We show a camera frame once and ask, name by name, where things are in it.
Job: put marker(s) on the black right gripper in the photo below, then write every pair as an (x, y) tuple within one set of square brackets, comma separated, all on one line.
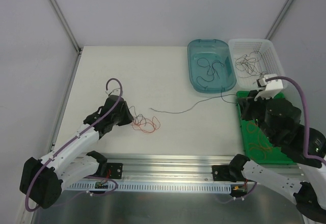
[(247, 106)]

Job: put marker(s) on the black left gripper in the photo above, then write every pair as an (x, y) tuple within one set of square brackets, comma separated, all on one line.
[(122, 111)]

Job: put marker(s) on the dark wire pulled from tangle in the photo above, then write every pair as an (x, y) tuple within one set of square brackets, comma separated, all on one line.
[(248, 63)]

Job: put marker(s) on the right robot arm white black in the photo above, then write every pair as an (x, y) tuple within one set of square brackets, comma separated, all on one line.
[(279, 121)]

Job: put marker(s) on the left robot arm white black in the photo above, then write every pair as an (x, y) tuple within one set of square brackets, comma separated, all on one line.
[(44, 179)]

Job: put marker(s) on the white perforated plastic basket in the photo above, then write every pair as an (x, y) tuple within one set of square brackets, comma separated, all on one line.
[(269, 63)]

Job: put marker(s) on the green plastic tray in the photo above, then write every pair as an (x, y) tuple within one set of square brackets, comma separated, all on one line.
[(257, 147)]

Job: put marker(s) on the teal transparent plastic bin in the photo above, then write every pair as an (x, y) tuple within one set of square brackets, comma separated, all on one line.
[(210, 67)]

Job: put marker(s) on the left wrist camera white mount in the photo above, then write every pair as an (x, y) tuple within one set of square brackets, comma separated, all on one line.
[(115, 91)]

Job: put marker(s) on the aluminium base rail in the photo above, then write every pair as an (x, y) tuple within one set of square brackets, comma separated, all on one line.
[(171, 169)]

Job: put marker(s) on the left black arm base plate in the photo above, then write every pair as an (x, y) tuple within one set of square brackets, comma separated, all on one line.
[(110, 170)]

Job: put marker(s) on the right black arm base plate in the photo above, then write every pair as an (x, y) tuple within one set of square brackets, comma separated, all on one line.
[(226, 173)]

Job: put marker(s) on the left aluminium frame post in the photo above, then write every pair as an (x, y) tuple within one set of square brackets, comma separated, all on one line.
[(65, 25)]

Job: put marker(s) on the aluminium frame post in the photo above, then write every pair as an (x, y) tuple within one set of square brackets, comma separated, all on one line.
[(65, 25), (279, 19)]

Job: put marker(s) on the white slotted cable duct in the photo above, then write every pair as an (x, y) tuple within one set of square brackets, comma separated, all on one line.
[(152, 187)]

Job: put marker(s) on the right aluminium frame post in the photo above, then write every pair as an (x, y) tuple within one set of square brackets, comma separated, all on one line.
[(279, 19)]

